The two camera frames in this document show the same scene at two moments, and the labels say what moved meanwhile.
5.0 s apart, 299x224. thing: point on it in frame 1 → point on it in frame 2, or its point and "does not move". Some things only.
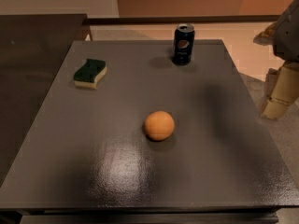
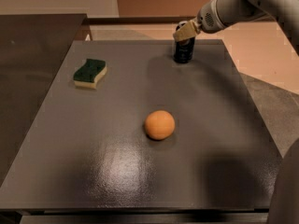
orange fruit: x=159 y=125 does not move
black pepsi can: x=183 y=44 does not move
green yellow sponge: x=89 y=75 does not move
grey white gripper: x=289 y=35 → x=206 y=20
